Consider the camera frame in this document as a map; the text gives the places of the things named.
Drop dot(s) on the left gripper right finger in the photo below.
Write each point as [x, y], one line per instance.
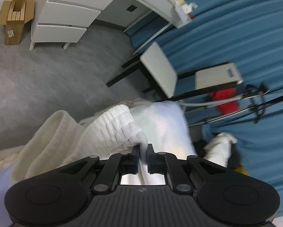
[168, 165]

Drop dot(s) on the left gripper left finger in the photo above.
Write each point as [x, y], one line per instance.
[110, 171]

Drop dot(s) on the white sweatpants with striped band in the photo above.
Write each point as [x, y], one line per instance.
[61, 140]

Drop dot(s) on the black garment on pile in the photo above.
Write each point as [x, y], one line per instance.
[233, 161]

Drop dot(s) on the mustard yellow garment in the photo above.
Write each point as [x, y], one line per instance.
[241, 170]

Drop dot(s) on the white and black chair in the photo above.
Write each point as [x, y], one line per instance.
[169, 85]

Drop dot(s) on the garment steamer on stand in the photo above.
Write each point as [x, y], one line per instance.
[251, 101]

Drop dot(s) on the blue curtain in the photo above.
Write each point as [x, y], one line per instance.
[248, 33]

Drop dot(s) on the white dressing table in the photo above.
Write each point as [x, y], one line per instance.
[65, 21]

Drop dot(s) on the cardboard box on floor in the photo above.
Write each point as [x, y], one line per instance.
[14, 15]

